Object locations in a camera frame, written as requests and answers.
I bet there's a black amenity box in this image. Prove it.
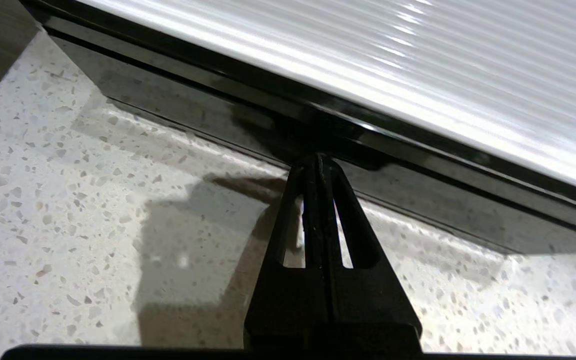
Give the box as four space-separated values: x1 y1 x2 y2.
18 0 576 221

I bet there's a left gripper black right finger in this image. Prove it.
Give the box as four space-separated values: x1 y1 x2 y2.
318 153 423 351

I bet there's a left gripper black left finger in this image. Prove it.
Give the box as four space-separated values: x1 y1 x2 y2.
243 154 329 351

